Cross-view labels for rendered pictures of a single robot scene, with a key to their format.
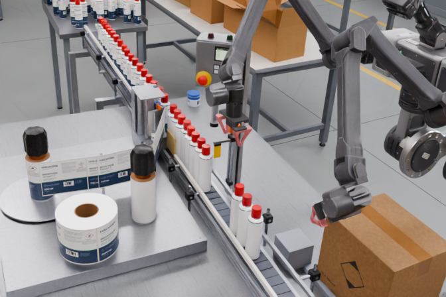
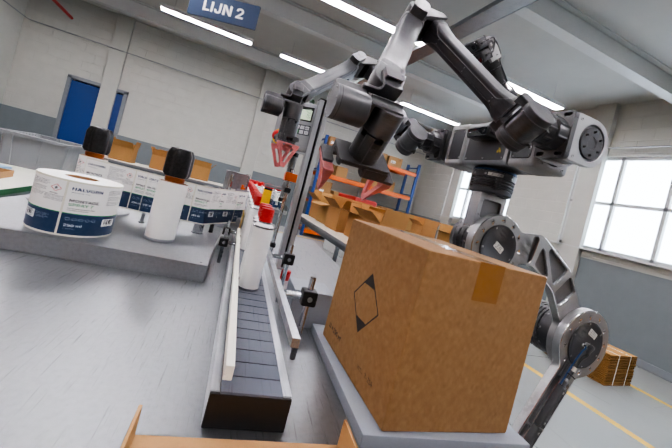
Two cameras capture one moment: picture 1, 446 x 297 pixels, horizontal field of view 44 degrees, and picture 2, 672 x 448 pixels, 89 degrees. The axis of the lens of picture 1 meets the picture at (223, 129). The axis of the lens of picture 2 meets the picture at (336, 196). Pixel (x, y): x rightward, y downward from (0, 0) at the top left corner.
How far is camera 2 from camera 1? 126 cm
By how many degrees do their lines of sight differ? 30
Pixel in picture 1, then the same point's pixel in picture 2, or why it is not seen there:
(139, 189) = (160, 190)
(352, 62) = (411, 22)
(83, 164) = (131, 176)
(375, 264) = (401, 256)
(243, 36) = (318, 78)
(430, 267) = (501, 294)
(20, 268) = not seen: outside the picture
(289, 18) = (390, 219)
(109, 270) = (59, 246)
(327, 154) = not seen: hidden behind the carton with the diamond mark
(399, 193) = not seen: hidden behind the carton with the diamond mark
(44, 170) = (89, 167)
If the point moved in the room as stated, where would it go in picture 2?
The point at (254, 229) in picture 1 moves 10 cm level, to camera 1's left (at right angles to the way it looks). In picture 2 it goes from (256, 237) to (219, 225)
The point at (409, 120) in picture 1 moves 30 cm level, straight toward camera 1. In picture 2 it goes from (480, 201) to (463, 187)
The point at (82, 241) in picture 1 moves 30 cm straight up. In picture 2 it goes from (45, 193) to (75, 77)
